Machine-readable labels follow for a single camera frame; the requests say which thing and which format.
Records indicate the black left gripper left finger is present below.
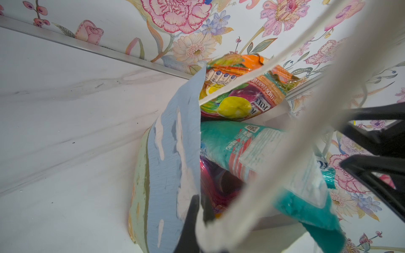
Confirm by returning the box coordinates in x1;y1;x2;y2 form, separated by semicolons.
174;195;200;253

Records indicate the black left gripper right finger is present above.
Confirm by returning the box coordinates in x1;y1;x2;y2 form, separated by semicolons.
201;196;216;224

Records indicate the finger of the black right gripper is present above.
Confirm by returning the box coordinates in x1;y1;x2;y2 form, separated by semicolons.
336;103;405;157
339;155;405;221

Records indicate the purple Fox's candy packet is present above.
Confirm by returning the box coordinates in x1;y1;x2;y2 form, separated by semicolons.
200;157;245;218

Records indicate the landscape print paper bag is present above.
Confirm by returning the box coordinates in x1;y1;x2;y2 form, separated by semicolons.
128;1;405;253

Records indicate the teal Fox's candy packet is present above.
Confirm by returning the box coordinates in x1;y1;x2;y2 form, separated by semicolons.
200;121;346;253

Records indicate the orange Fox's fruits packet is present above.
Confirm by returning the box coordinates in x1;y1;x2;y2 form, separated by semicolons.
199;53;301;121

